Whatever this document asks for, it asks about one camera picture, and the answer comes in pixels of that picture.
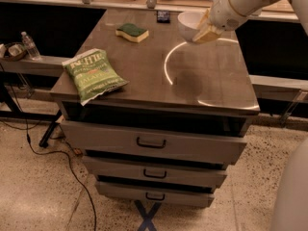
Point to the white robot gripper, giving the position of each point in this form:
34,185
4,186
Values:
224,12

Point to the white ceramic bowl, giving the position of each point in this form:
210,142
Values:
188,23

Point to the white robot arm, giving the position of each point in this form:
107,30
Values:
248,7

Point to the green jalapeno chip bag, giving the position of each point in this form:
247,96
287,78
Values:
93,74

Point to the dark bowl with clutter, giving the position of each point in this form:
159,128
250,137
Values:
12,52

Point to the small dark blue tag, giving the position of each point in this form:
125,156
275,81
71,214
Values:
163,17

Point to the green and yellow sponge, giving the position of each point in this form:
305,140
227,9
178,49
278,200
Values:
132,32

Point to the grey drawer cabinet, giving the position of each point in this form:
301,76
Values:
172,86

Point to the top grey drawer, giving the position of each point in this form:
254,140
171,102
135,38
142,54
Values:
154,143

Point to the grey drawer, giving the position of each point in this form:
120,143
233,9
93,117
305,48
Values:
130,172
154,143
201,200

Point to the grey side shelf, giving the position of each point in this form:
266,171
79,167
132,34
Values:
46,66

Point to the middle grey drawer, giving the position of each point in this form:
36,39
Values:
130,172

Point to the clear plastic water bottle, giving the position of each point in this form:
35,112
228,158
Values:
30,47

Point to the bottom grey drawer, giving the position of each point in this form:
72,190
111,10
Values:
201,200

